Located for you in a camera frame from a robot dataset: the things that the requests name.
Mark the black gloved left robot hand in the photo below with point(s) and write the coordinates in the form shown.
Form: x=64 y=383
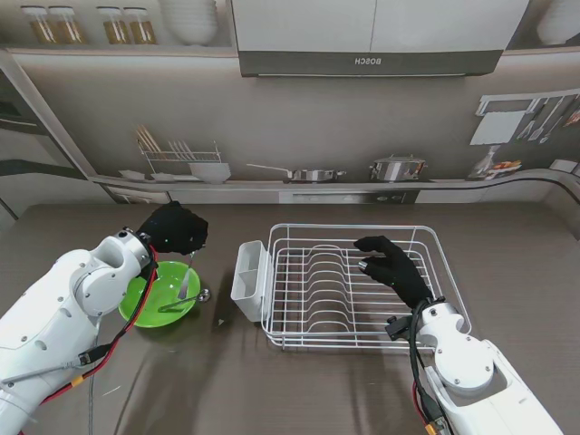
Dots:
x=174 y=229

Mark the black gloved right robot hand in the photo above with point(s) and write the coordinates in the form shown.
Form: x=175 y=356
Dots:
x=403 y=274

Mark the metal fork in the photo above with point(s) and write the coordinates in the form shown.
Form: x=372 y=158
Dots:
x=186 y=283

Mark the metal spoon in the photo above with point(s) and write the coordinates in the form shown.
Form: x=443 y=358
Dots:
x=205 y=296

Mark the white plastic utensil holder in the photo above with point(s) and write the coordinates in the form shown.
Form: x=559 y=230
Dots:
x=247 y=306

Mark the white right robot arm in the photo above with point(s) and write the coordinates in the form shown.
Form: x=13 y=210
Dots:
x=466 y=362

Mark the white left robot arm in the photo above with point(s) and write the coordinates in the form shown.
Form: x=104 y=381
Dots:
x=68 y=308

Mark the green plastic bowl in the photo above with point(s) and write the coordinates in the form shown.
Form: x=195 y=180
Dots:
x=167 y=281

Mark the printed kitchen backdrop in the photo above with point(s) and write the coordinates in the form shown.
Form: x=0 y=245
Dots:
x=317 y=136

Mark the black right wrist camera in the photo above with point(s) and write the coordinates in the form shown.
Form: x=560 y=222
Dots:
x=397 y=328

